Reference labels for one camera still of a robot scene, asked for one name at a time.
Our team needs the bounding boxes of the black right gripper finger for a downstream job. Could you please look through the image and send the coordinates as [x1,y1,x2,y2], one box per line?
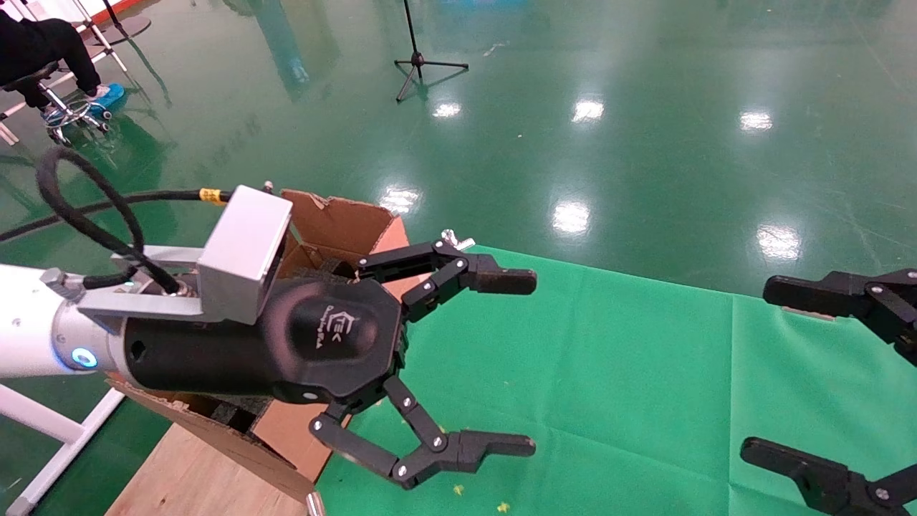
[762,270,917,366]
[739,439,917,516]

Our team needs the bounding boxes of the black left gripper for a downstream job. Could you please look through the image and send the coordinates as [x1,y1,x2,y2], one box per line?
[123,240,538,490]

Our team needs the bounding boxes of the large open cardboard carton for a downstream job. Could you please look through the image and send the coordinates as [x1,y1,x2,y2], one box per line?
[107,188,411,502]

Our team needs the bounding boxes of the green cloth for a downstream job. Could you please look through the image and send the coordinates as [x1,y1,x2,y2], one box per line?
[315,244,917,516]

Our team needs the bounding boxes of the black foam block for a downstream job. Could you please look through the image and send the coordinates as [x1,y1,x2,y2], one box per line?
[210,400,272,435]

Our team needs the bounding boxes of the black tripod stand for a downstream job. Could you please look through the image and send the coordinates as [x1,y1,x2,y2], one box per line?
[394,0,470,102]

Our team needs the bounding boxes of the blue shoe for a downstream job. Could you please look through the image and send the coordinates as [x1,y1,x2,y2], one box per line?
[86,82,126,108]

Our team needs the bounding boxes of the black round-base stand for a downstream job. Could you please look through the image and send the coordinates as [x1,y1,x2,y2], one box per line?
[86,0,153,45]

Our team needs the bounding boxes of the metal wheeled stool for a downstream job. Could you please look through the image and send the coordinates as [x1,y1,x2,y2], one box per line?
[0,61,112,148]

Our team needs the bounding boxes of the white tripod legs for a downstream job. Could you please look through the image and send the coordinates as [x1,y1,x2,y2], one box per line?
[68,0,130,74]

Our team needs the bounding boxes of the seated person in black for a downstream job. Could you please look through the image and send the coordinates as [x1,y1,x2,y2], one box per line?
[0,11,101,108]

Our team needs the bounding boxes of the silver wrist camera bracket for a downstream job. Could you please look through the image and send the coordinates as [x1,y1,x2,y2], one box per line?
[75,185,293,327]

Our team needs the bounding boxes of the white metal frame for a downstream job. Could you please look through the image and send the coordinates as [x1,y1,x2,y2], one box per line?
[0,383,126,516]

